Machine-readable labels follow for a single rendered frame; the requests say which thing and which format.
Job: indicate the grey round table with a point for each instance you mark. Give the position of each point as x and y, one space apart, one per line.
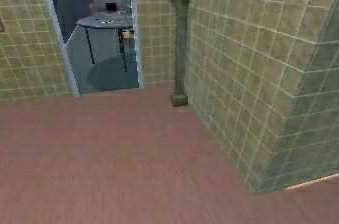
105 20

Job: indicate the black chair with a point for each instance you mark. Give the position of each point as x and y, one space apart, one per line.
110 6

